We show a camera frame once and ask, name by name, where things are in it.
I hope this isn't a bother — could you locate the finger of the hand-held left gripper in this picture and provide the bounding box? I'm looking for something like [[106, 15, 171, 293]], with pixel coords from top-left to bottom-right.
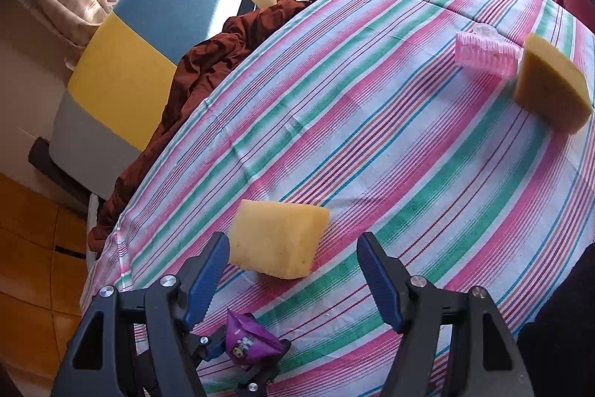
[[235, 339, 293, 397], [186, 325, 229, 363]]

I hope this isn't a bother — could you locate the striped tablecloth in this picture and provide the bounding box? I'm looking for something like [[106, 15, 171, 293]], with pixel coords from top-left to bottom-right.
[[80, 0, 595, 397]]

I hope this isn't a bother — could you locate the yellow sponge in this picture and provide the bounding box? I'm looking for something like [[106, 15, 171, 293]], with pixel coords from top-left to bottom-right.
[[514, 33, 593, 135], [229, 199, 331, 281]]

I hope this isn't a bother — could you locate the grey yellow blue sofa chair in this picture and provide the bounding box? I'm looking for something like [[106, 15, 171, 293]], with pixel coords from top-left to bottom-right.
[[28, 0, 333, 212]]

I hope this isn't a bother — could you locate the purple snack packet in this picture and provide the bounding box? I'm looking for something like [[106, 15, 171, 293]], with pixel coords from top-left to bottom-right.
[[225, 311, 285, 370]]

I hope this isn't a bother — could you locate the wooden wardrobe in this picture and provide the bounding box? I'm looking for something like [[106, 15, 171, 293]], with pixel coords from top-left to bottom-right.
[[0, 171, 94, 379]]

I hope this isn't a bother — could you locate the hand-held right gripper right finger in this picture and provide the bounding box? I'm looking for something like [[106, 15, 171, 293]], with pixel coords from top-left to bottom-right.
[[357, 232, 535, 397]]

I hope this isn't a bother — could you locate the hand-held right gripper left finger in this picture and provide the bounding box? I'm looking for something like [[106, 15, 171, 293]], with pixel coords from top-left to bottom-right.
[[50, 232, 232, 397]]

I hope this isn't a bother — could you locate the brown blanket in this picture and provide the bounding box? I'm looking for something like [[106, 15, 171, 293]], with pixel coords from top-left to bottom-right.
[[87, 0, 312, 253]]

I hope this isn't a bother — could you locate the pink hair roller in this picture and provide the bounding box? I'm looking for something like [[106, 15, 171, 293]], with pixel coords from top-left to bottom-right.
[[454, 31, 520, 79]]

